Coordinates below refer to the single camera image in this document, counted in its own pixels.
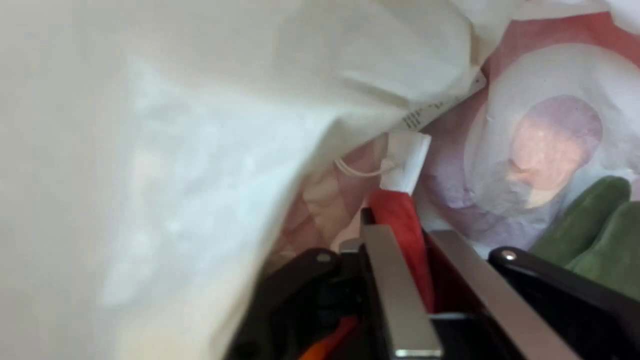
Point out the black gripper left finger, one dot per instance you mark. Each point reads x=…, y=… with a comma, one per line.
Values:
x=409, y=329

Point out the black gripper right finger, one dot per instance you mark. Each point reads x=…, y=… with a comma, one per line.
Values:
x=530, y=334

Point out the white red plastic bag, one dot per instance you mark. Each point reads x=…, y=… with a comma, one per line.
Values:
x=156, y=154

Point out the green plush toy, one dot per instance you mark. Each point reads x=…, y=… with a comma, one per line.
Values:
x=599, y=236

